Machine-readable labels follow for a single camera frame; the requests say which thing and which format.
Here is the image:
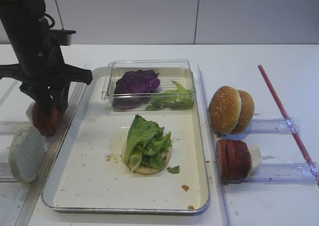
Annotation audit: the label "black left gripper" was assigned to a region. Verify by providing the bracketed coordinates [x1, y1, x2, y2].
[0, 16, 93, 113]

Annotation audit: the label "red tomato slices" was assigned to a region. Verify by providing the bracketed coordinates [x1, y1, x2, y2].
[31, 103, 62, 136]

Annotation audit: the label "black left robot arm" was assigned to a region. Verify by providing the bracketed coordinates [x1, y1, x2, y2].
[0, 0, 93, 113]

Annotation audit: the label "clear tomato track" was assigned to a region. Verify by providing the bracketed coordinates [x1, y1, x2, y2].
[0, 121, 32, 135]

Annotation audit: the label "clear bread track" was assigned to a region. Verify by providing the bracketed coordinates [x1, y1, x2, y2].
[0, 163, 16, 183]

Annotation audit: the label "green lettuce leaf on bun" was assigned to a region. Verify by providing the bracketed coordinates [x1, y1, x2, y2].
[124, 114, 172, 171]

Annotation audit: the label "green lettuce in container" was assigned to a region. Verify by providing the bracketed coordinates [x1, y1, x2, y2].
[145, 81, 193, 111]

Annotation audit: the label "small lettuce scrap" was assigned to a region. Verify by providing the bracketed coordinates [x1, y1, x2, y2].
[167, 166, 180, 174]

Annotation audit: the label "sliced meat patties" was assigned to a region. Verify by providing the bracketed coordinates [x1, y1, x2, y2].
[216, 139, 252, 184]

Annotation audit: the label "clear meat track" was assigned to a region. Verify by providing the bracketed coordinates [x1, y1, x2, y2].
[223, 163, 317, 185]

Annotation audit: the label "clear strip far left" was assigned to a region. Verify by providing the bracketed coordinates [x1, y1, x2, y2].
[0, 80, 18, 105]

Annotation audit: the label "purple cabbage leaf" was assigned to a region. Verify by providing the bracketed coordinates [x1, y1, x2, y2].
[112, 69, 160, 110]

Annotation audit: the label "metal baking tray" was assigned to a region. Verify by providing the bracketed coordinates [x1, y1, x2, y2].
[42, 67, 210, 215]

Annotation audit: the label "clear plastic container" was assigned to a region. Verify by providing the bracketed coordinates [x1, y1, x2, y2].
[102, 59, 195, 111]

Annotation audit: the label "bottom bun on tray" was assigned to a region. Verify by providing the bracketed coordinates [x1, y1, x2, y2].
[121, 141, 171, 175]

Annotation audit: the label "sesame bun front half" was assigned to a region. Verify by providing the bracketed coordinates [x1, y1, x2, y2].
[208, 86, 241, 134]

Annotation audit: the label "sesame bun half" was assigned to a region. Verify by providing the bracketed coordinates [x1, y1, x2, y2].
[231, 90, 255, 135]
[208, 86, 241, 134]

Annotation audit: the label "sesame bun rear half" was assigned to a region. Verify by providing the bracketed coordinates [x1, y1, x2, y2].
[231, 90, 255, 135]

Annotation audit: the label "clear bun track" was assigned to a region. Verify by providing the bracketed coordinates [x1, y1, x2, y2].
[244, 118, 300, 134]

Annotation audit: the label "white pusher block right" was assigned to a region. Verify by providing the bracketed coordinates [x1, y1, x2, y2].
[246, 145, 262, 179]

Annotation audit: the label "red straw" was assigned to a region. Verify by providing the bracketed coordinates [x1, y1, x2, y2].
[258, 64, 319, 185]

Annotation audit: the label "clear rail left of tray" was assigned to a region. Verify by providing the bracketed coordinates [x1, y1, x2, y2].
[14, 83, 86, 226]

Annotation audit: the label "clear rail of tray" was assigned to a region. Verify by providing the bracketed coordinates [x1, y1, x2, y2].
[197, 63, 230, 226]
[14, 83, 86, 226]

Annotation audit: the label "clear rail right of tray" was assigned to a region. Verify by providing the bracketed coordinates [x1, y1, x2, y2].
[197, 63, 230, 226]

